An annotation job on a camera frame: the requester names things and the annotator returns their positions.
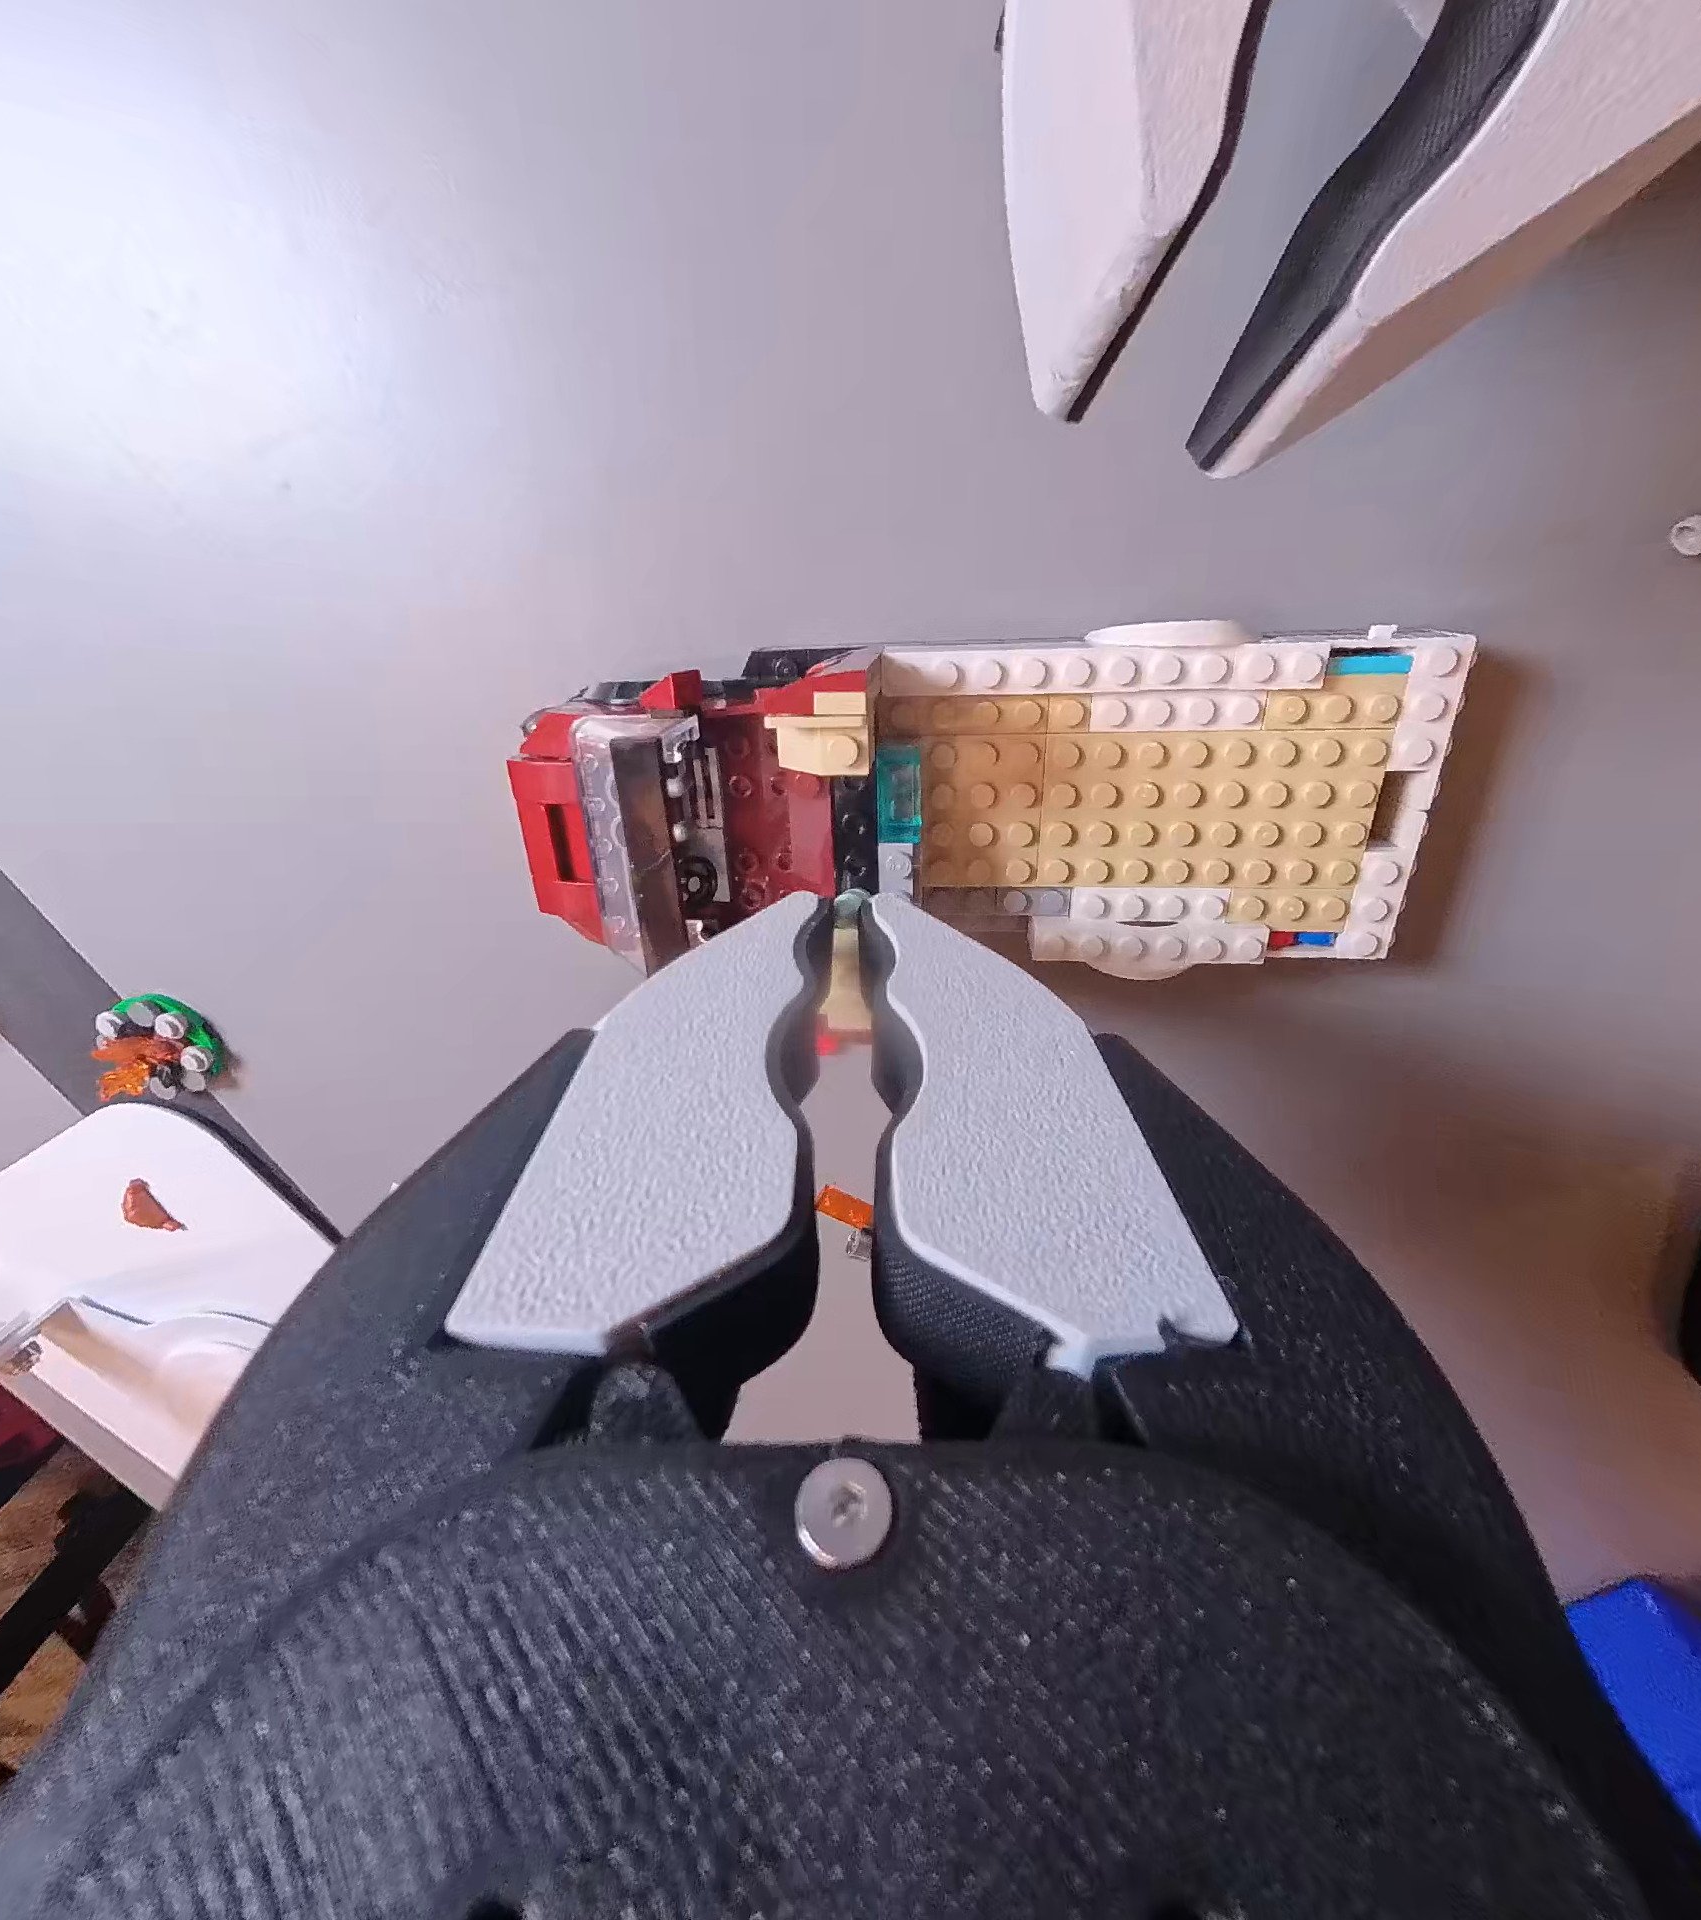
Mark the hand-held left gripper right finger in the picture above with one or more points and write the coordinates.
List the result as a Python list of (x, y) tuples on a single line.
[(1046, 1186)]

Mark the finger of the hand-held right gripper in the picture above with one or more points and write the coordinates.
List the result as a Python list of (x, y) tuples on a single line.
[(1106, 149), (1540, 149)]

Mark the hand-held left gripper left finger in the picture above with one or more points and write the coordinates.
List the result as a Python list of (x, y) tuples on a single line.
[(641, 1172)]

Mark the toy brick camper van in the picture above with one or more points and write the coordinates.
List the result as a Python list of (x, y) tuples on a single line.
[(1166, 796)]

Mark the transparent teal brick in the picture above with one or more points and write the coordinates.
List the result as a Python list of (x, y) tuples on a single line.
[(902, 787)]

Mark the grey desk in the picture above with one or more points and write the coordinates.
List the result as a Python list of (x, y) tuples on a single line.
[(341, 450)]

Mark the transparent orange brick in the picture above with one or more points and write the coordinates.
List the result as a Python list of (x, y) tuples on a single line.
[(844, 1205)]

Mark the small brown brick piece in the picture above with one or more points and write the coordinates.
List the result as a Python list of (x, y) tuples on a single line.
[(150, 1205)]

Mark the campfire brick build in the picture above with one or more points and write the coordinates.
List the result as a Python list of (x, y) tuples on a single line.
[(160, 1043)]

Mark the white book stand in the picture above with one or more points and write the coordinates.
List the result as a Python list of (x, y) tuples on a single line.
[(85, 1305)]

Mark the blue storage bin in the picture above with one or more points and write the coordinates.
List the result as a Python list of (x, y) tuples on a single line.
[(1692, 1695)]

